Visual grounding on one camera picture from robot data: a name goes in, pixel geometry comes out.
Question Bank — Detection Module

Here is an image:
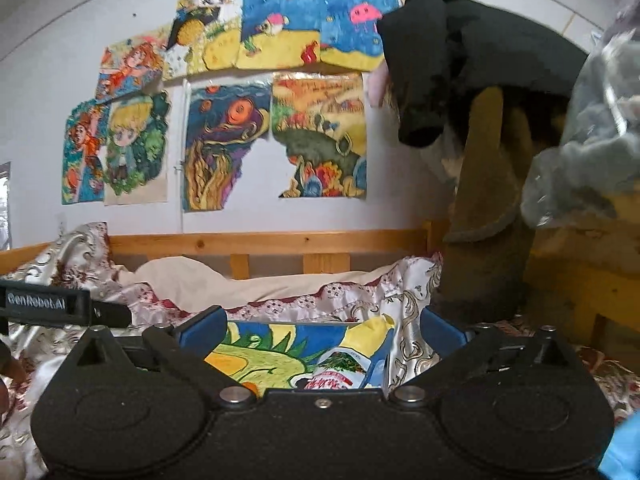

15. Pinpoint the blond child painting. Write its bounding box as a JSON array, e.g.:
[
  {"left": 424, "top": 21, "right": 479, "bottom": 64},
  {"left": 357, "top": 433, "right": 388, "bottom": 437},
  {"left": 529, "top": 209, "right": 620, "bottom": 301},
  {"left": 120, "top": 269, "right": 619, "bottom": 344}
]
[{"left": 103, "top": 90, "right": 171, "bottom": 206}]

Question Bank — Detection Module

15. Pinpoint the wooden bed frame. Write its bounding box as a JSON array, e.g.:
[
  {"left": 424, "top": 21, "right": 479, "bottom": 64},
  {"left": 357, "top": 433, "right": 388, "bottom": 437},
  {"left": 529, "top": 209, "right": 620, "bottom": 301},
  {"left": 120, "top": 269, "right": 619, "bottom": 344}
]
[{"left": 1, "top": 220, "right": 639, "bottom": 356}]

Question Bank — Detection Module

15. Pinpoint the pineapple character painting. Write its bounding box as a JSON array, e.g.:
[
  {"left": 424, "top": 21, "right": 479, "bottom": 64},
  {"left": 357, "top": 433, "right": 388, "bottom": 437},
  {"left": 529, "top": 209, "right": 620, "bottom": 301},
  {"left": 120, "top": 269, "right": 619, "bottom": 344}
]
[{"left": 163, "top": 0, "right": 243, "bottom": 81}]

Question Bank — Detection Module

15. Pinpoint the landscape flowers painting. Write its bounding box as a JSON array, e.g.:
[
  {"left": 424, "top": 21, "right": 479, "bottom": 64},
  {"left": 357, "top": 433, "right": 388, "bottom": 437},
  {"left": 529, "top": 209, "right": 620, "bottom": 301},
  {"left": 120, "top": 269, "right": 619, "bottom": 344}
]
[{"left": 271, "top": 73, "right": 367, "bottom": 198}]

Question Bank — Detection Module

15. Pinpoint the cream pillow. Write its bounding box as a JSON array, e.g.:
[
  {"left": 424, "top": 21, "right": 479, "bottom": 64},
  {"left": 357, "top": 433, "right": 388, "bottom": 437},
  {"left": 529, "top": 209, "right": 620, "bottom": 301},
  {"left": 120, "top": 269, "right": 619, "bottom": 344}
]
[{"left": 118, "top": 257, "right": 393, "bottom": 313}]

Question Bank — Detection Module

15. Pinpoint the pink jellyfish painting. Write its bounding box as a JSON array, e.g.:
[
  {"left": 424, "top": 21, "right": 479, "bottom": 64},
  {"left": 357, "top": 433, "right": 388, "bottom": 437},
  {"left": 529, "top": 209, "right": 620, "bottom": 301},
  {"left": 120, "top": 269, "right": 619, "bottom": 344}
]
[{"left": 320, "top": 0, "right": 399, "bottom": 72}]

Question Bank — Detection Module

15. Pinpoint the starry swirl painting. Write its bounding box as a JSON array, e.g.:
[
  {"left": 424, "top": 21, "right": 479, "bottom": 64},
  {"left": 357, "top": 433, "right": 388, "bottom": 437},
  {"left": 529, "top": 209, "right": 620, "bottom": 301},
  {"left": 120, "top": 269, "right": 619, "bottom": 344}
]
[{"left": 182, "top": 81, "right": 271, "bottom": 212}]

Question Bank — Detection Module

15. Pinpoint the red hair girl painting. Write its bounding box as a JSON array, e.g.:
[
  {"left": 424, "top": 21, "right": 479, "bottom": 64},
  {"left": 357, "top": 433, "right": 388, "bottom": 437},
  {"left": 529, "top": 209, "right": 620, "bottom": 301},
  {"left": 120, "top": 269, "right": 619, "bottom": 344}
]
[{"left": 61, "top": 100, "right": 110, "bottom": 205}]

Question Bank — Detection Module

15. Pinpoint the black hanging garment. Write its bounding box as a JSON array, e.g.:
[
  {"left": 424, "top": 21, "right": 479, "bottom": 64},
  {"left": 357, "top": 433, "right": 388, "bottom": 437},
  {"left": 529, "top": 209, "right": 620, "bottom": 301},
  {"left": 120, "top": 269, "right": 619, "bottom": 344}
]
[{"left": 378, "top": 0, "right": 587, "bottom": 148}]

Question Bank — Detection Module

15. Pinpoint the fish seabed painting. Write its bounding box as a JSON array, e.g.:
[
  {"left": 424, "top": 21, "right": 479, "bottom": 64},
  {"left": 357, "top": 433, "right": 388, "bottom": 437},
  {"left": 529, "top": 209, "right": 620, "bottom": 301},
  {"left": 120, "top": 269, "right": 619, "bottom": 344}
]
[{"left": 235, "top": 0, "right": 321, "bottom": 70}]

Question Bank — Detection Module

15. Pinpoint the floral satin bedspread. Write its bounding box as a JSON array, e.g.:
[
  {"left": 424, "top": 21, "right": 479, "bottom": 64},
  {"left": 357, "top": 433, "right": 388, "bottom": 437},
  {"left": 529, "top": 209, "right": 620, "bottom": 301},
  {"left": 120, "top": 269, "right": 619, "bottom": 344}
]
[{"left": 0, "top": 221, "right": 640, "bottom": 480}]

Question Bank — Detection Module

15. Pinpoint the olive brown hanging garment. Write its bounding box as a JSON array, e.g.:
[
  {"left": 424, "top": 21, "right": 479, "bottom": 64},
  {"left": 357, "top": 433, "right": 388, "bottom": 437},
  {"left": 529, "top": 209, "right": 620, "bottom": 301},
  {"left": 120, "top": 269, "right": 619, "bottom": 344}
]
[{"left": 432, "top": 87, "right": 568, "bottom": 324}]

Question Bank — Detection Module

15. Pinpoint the clear plastic bag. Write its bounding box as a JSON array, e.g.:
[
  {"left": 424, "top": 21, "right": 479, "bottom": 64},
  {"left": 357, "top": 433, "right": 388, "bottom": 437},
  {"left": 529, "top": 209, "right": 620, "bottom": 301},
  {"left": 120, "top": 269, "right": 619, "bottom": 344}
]
[{"left": 521, "top": 0, "right": 640, "bottom": 229}]

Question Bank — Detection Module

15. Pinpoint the white red green snack bag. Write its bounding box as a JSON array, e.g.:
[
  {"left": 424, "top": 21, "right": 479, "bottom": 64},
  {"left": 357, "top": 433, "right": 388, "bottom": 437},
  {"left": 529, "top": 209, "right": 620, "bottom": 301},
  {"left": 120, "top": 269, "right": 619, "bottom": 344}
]
[{"left": 296, "top": 347, "right": 371, "bottom": 390}]

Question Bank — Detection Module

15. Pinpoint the grey tray with painted liner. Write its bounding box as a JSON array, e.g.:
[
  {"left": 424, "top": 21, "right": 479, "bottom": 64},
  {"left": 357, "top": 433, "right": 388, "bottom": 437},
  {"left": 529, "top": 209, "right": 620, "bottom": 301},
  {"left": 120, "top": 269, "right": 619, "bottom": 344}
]
[{"left": 205, "top": 315, "right": 395, "bottom": 396}]

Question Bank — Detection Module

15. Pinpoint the orange hair girl painting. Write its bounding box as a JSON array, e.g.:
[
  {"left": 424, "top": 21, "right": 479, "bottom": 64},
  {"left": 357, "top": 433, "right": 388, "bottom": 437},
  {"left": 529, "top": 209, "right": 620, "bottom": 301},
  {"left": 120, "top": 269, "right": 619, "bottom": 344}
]
[{"left": 94, "top": 24, "right": 171, "bottom": 103}]

